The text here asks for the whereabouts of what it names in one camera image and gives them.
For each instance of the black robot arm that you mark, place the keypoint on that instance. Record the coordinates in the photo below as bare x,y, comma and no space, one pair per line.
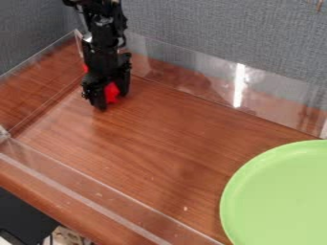
105,19

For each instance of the green plate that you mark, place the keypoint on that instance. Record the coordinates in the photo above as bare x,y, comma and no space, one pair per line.
274,202

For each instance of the red plastic block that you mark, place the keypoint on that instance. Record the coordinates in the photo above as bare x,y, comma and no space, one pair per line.
96,80

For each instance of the clear acrylic barrier wall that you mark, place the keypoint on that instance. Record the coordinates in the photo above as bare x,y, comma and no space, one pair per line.
133,175

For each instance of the black box under table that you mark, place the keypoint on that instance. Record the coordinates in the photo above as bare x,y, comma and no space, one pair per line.
23,221

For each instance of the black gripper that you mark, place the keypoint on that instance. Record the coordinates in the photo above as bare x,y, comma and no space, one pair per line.
106,60

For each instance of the white power strip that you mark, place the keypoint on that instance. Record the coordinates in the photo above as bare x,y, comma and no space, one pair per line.
65,236

